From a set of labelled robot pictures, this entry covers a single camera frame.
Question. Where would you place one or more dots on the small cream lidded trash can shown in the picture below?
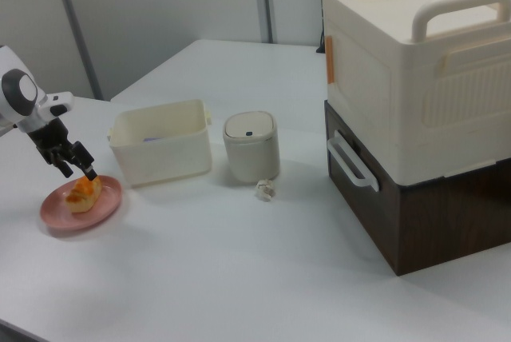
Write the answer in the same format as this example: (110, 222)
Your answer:
(251, 150)

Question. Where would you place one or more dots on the orange strip latch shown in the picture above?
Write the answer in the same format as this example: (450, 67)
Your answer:
(330, 60)

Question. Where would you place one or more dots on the crumpled white paper ball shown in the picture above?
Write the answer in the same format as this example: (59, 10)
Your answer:
(265, 190)

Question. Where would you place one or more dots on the dark brown drawer cabinet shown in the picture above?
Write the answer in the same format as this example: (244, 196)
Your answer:
(439, 222)

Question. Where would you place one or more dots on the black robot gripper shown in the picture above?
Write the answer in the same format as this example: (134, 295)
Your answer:
(54, 140)

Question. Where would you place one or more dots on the black stand pole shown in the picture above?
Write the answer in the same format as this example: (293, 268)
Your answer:
(321, 6)

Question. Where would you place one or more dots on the pink round plate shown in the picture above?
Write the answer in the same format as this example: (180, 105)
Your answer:
(60, 218)

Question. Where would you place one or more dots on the orange glazed bread piece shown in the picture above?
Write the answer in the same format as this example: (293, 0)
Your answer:
(84, 198)

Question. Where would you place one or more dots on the cream plastic open bin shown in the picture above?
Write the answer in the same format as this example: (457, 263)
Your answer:
(159, 162)

